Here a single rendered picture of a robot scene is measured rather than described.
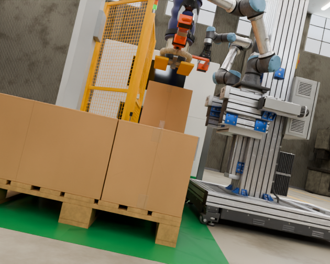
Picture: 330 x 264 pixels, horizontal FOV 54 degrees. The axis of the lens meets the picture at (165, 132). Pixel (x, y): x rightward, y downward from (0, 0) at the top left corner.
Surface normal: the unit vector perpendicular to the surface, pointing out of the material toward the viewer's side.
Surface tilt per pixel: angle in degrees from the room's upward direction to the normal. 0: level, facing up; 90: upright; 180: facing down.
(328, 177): 90
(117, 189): 90
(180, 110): 83
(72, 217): 90
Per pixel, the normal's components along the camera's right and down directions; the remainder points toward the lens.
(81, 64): 0.02, -0.04
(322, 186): 0.30, 0.02
